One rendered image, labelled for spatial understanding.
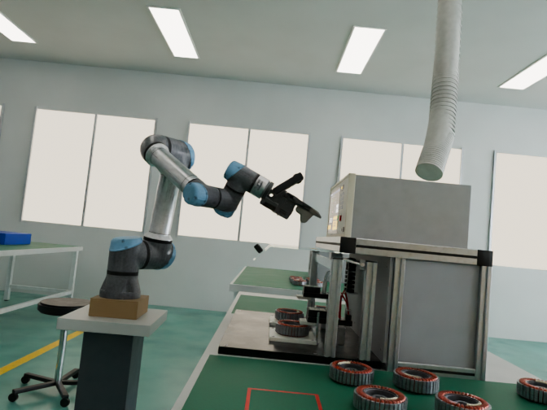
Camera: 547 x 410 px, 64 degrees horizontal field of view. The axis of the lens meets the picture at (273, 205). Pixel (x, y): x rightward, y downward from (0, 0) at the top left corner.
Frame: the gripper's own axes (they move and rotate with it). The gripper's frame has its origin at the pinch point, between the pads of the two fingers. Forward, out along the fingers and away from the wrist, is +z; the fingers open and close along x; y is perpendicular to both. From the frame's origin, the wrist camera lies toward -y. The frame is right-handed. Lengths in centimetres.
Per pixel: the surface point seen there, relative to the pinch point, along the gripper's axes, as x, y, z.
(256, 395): 54, 47, 4
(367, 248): 25.5, 4.1, 15.2
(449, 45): -121, -149, 27
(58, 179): -468, 96, -312
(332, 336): 23.2, 30.9, 19.4
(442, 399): 56, 27, 39
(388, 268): 23.2, 5.7, 23.8
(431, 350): 24, 20, 45
